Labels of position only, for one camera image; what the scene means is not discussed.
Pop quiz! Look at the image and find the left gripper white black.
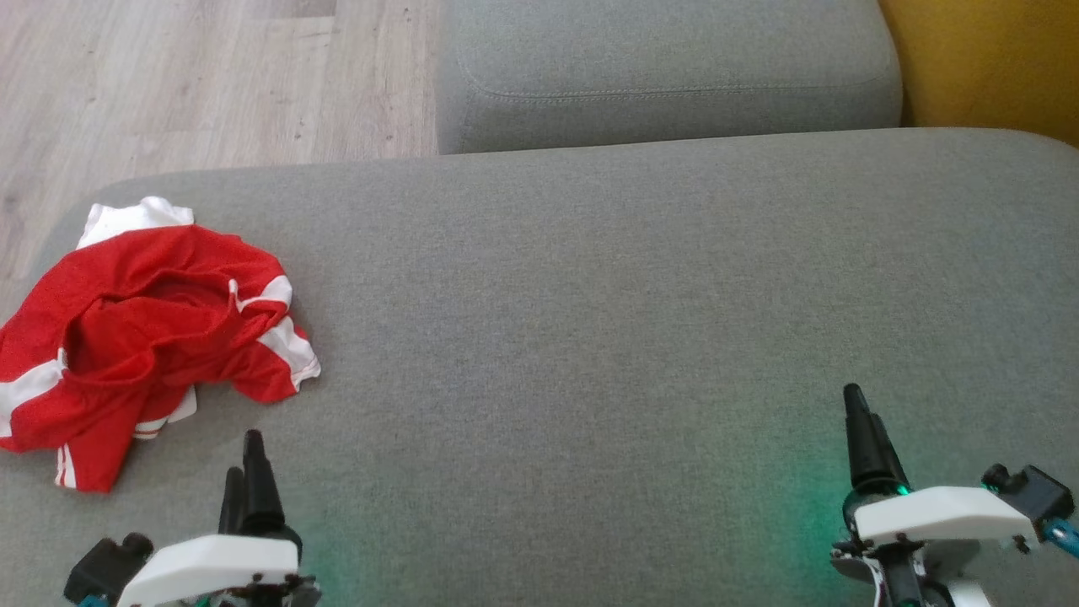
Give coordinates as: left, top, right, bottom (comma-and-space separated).
116, 429, 323, 607

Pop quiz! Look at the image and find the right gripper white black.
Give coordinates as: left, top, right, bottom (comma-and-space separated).
830, 383, 1039, 607

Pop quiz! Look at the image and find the red garment with white bands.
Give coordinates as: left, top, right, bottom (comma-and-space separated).
0, 223, 322, 456

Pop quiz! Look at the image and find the grey sofa seat cushion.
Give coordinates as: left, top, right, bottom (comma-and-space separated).
0, 126, 1079, 607

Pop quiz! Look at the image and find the mustard yellow upholstered furniture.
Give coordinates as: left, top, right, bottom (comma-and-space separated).
877, 0, 1079, 148

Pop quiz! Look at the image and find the grey sofa block cushion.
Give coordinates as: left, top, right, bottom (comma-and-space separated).
434, 0, 905, 155

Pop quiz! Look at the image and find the right black cable blue plug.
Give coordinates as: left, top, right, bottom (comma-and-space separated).
1041, 518, 1079, 559

